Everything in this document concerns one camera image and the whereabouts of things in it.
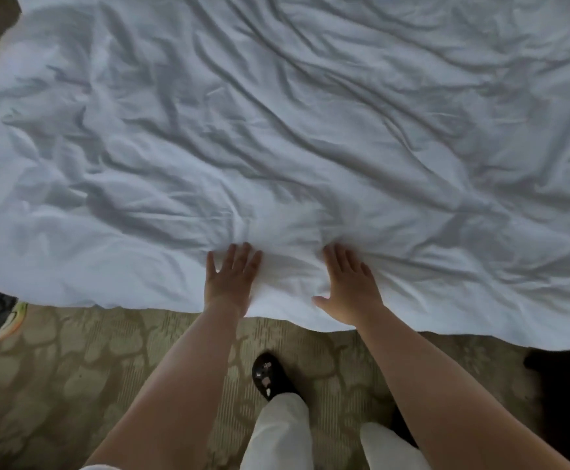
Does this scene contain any person's right forearm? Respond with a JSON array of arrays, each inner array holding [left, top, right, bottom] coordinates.
[[355, 308, 570, 470]]

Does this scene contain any white duvet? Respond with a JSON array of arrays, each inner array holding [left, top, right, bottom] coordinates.
[[0, 0, 570, 351]]

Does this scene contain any person's left hand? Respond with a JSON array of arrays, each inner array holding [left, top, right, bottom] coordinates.
[[203, 242, 265, 317]]

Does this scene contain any person's left forearm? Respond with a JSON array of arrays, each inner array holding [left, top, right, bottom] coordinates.
[[84, 303, 242, 470]]

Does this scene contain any person's right hand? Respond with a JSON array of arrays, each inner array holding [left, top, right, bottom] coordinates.
[[311, 242, 386, 329]]

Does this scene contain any person's black left shoe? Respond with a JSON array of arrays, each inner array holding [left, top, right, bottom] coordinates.
[[252, 351, 301, 402]]

